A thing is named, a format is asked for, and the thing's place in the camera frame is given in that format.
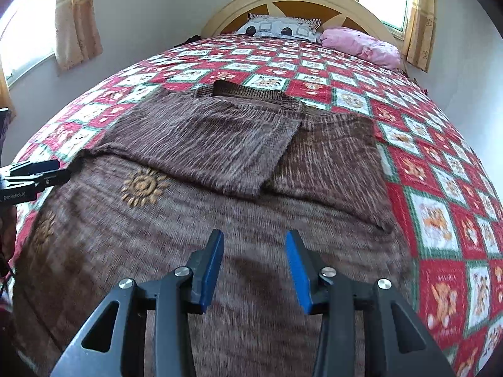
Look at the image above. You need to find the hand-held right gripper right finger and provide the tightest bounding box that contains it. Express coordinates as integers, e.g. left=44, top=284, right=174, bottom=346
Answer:
left=285, top=230, right=456, bottom=377

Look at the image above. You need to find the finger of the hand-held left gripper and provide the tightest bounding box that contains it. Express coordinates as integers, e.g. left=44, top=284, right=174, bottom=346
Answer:
left=8, top=160, right=61, bottom=177
left=2, top=169, right=72, bottom=190

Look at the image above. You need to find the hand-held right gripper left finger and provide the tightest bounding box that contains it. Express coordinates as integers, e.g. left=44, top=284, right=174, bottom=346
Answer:
left=50, top=229, right=225, bottom=377

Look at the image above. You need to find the brown knitted sweater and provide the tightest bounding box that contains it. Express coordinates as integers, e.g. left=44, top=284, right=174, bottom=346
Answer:
left=12, top=79, right=418, bottom=377

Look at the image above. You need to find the dark furniture edge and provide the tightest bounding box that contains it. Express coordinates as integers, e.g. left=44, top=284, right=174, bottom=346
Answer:
left=0, top=107, right=9, bottom=154

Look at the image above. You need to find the red checkered bedspread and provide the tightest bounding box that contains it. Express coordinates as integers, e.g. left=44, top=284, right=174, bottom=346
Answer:
left=6, top=33, right=503, bottom=377

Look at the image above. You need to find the pink pillow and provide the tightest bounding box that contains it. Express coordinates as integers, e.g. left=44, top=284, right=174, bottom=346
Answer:
left=320, top=27, right=402, bottom=70

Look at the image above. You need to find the white patterned pillow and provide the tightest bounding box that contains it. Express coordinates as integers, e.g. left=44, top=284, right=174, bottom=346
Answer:
left=234, top=13, right=322, bottom=44

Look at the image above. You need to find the cream wooden headboard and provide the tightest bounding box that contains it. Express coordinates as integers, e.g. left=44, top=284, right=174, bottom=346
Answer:
left=201, top=0, right=398, bottom=47

